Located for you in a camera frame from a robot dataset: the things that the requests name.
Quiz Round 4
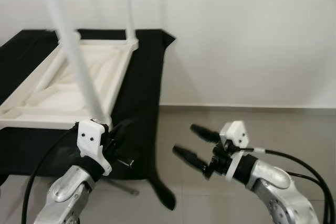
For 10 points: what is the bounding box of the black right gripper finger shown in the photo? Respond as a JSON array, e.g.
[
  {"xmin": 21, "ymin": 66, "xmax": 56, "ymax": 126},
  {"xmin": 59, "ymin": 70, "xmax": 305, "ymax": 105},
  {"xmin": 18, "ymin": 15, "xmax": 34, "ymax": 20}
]
[
  {"xmin": 190, "ymin": 124, "xmax": 222, "ymax": 144},
  {"xmin": 173, "ymin": 145, "xmax": 212, "ymax": 175}
]

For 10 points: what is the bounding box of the white plastic children table top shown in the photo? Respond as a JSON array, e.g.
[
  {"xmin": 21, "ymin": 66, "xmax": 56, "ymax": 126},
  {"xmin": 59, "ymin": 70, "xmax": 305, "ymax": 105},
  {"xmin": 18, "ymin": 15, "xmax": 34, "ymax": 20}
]
[{"xmin": 0, "ymin": 38, "xmax": 140, "ymax": 130}]

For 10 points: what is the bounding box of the white plastic table leg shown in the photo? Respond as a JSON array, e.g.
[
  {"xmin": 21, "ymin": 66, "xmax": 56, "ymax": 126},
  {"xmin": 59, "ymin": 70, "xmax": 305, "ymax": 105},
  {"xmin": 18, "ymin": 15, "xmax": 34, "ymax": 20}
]
[
  {"xmin": 37, "ymin": 0, "xmax": 108, "ymax": 125},
  {"xmin": 36, "ymin": 31, "xmax": 82, "ymax": 94},
  {"xmin": 123, "ymin": 0, "xmax": 138, "ymax": 44}
]

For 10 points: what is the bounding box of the grey metal table leg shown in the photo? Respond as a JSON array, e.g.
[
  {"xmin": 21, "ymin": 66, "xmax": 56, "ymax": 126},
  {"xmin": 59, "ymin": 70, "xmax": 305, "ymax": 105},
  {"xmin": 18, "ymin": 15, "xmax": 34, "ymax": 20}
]
[{"xmin": 102, "ymin": 178, "xmax": 140, "ymax": 196}]

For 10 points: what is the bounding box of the black table cloth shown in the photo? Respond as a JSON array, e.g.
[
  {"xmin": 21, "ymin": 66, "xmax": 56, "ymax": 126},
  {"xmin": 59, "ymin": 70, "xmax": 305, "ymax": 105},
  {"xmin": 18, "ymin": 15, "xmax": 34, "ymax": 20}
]
[{"xmin": 0, "ymin": 29, "xmax": 176, "ymax": 211}]

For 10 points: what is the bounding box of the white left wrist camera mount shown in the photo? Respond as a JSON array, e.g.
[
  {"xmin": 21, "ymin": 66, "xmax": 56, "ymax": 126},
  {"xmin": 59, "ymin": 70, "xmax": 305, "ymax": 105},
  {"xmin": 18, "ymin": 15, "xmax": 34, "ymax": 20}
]
[{"xmin": 77, "ymin": 121, "xmax": 112, "ymax": 176}]

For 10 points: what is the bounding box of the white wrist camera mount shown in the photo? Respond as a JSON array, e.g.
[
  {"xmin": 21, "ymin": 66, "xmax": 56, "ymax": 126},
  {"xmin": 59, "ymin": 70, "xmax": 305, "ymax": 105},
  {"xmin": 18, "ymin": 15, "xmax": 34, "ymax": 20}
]
[
  {"xmin": 77, "ymin": 121, "xmax": 112, "ymax": 176},
  {"xmin": 218, "ymin": 121, "xmax": 259, "ymax": 178}
]

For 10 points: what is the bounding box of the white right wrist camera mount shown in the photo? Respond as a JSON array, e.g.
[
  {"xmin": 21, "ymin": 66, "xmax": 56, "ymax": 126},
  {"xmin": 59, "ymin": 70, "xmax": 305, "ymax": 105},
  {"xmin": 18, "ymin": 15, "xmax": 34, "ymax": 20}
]
[{"xmin": 218, "ymin": 121, "xmax": 259, "ymax": 178}]

